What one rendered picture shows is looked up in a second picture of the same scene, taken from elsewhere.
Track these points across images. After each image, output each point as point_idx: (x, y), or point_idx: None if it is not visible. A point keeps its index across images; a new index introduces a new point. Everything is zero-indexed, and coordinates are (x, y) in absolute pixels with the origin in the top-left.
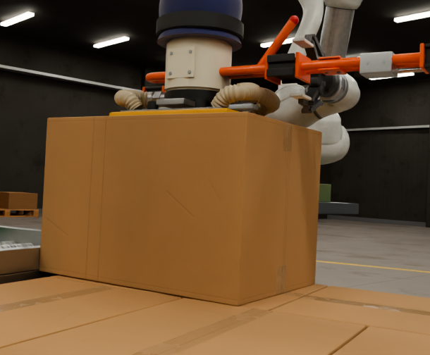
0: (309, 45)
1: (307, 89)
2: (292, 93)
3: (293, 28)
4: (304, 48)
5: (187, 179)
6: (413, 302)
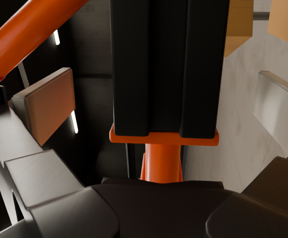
0: (52, 132)
1: None
2: (257, 81)
3: (13, 66)
4: (13, 110)
5: None
6: None
